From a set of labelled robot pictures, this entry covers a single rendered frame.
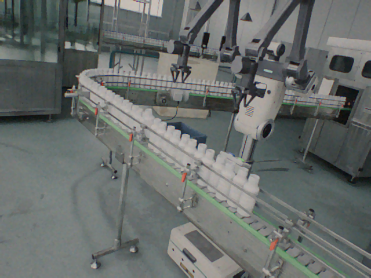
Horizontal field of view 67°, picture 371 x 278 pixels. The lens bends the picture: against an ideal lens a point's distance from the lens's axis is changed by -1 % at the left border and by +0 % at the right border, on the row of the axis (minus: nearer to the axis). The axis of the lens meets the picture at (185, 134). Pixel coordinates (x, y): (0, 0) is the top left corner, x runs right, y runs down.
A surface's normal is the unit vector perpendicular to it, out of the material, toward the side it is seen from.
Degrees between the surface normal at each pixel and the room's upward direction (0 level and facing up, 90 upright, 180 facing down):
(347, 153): 90
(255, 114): 90
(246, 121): 90
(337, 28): 90
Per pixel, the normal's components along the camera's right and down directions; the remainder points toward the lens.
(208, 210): -0.76, 0.09
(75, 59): 0.63, 0.37
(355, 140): -0.91, -0.03
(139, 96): 0.37, 0.37
